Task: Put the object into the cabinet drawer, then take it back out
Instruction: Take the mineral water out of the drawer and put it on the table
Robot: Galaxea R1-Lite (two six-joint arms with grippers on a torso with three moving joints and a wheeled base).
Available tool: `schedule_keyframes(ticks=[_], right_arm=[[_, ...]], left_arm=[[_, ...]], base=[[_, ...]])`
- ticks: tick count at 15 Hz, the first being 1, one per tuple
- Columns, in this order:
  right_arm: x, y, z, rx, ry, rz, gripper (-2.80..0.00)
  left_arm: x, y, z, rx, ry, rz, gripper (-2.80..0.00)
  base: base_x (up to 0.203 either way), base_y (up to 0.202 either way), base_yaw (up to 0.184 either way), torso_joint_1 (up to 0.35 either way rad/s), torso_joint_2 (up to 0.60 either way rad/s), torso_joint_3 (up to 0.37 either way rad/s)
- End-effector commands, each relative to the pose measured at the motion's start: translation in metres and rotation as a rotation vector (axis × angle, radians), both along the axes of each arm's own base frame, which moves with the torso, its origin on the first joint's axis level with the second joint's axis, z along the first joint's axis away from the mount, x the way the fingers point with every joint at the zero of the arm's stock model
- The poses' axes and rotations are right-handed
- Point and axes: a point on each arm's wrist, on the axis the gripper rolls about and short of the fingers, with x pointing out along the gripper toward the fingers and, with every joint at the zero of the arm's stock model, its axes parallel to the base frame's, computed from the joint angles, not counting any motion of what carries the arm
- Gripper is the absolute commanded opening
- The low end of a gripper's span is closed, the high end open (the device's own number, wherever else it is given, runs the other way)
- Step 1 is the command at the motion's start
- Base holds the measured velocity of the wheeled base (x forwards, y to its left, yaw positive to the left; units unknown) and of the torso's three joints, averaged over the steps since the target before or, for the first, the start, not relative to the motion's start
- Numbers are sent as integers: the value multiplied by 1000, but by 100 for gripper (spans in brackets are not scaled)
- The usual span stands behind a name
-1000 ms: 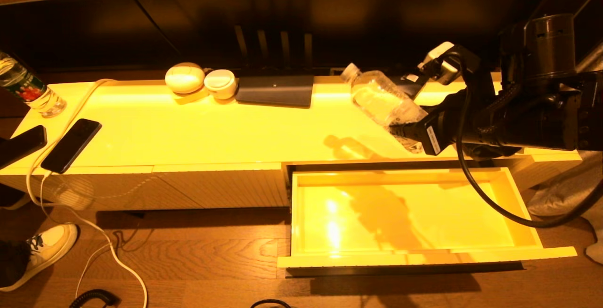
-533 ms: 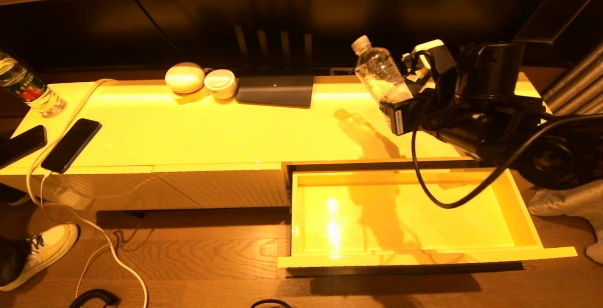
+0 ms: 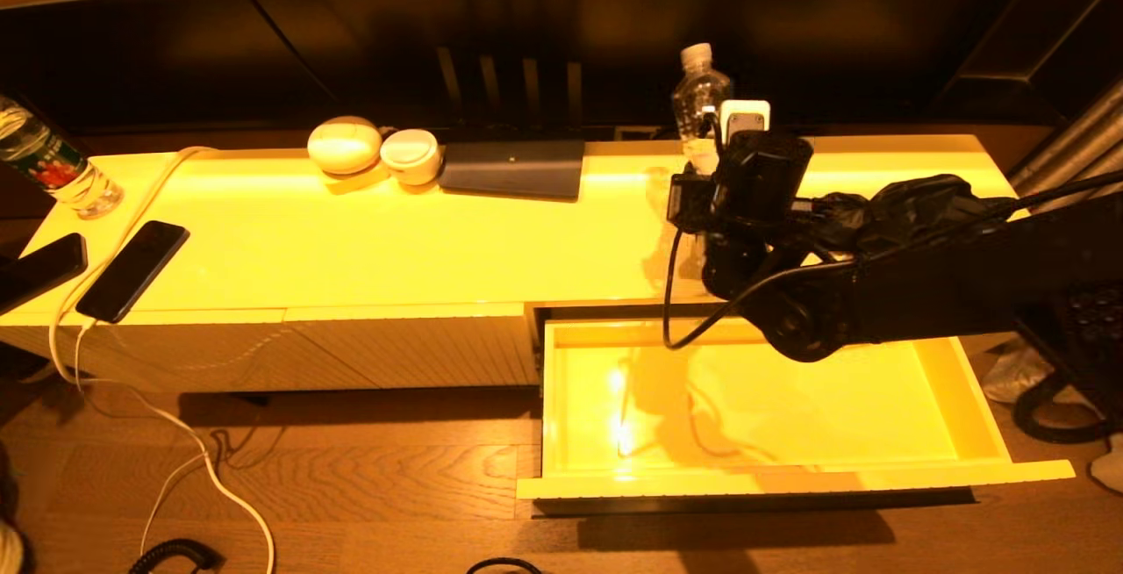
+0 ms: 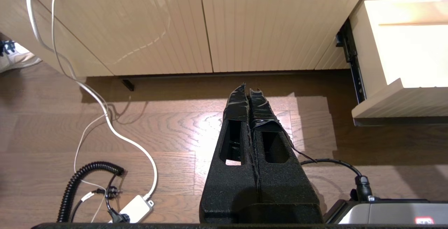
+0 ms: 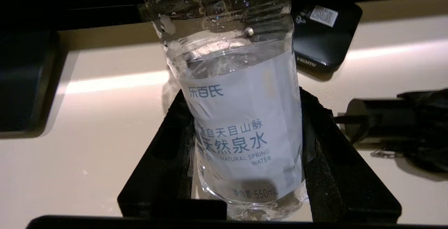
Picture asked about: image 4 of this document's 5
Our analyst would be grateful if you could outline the cream ribbed cabinet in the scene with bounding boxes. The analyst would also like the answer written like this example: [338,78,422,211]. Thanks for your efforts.
[0,0,372,79]

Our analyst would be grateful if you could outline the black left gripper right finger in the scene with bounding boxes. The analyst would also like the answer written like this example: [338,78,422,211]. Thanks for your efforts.
[248,88,324,223]

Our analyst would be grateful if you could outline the thin white cable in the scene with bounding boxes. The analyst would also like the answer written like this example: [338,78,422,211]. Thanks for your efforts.
[52,0,110,223]

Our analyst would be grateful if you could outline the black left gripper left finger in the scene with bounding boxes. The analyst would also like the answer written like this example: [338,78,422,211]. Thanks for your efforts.
[199,82,259,223]

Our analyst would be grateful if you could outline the white sneaker with laces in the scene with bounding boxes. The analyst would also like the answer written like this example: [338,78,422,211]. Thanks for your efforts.
[0,39,42,74]

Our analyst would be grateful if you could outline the black coiled floor cable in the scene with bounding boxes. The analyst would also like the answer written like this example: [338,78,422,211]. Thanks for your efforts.
[58,161,125,223]

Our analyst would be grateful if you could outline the cabinet drawer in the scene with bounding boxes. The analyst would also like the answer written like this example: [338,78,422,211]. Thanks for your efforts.
[350,0,448,127]

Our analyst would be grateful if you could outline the grey robot base panel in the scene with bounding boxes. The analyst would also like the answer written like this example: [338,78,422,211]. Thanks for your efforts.
[324,199,448,224]

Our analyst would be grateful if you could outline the white charging cable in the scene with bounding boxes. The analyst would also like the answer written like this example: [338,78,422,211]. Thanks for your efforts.
[26,0,159,201]

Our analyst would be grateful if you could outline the black drawer slide rail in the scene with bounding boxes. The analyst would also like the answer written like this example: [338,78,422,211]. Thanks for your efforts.
[335,19,366,104]

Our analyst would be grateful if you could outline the thin black plug cable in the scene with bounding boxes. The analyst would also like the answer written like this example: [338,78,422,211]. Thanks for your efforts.
[70,174,131,223]

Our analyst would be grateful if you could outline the white power adapter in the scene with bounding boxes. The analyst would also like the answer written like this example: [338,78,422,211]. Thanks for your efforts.
[117,195,155,223]

